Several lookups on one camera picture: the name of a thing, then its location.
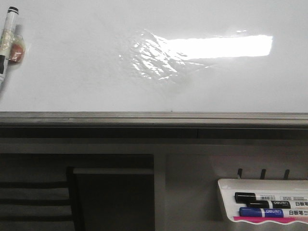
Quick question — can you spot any black hook left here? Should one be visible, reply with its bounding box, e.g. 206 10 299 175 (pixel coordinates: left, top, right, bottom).
237 168 243 179

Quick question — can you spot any black capped marker upper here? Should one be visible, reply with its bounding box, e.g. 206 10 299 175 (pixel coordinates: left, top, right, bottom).
234 192 308 203

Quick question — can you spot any white whiteboard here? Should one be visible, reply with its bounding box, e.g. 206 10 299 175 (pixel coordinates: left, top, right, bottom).
0 0 308 113

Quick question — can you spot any black hook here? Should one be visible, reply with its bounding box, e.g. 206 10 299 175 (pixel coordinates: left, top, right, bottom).
260 169 266 180
237 168 243 179
283 169 290 180

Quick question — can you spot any grey whiteboard bottom frame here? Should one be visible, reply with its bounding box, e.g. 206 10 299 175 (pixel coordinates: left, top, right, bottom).
0 112 308 140

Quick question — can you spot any black hook middle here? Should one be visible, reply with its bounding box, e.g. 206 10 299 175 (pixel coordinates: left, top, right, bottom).
260 169 266 180

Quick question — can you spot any black capped marker middle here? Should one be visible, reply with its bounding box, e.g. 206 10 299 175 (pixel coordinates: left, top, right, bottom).
246 200 308 209

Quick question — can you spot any white plastic marker tray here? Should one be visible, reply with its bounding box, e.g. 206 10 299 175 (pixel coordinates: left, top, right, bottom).
218 179 308 231

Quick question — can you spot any black hook right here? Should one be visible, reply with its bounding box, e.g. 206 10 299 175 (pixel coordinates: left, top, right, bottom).
283 169 290 180

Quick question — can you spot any black chair back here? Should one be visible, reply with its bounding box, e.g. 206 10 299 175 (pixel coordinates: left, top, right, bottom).
0 166 86 231

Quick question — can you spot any black capped marker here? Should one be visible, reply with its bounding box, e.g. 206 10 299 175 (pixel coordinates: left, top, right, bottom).
234 192 308 203
246 200 308 209

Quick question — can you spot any white whiteboard marker with tape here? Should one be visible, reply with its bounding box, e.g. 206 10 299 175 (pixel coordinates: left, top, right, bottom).
0 6 26 85

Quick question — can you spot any blue capped marker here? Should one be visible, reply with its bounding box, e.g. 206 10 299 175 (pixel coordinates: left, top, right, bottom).
239 207 308 218

